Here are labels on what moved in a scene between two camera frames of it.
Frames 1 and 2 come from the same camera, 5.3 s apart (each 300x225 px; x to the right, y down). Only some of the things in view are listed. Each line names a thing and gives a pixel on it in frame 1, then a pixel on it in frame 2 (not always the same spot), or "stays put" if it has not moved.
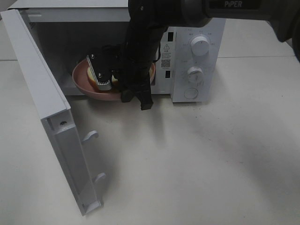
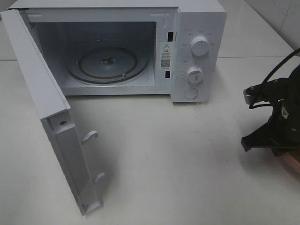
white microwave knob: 200,46 stays put
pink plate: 84,84 → 293,164
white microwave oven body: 190,66 stays put
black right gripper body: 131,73 → 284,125
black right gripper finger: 143,93 → 263,137
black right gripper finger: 126,95 → 279,151
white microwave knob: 195,75 stays put
